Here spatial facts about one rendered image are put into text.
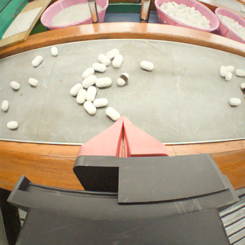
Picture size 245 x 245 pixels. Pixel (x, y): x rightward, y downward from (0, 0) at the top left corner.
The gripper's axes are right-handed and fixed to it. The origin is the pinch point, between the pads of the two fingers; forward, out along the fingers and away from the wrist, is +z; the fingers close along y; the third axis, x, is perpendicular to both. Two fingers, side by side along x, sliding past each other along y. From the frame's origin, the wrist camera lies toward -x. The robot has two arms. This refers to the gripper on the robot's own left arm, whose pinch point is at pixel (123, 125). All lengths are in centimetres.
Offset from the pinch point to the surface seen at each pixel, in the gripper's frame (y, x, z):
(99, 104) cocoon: 4.9, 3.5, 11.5
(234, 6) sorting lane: -73, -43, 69
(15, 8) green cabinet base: 49, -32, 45
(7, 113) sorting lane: 32.9, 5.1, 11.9
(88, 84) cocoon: 7.8, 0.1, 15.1
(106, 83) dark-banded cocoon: 3.8, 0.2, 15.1
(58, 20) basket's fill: 27, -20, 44
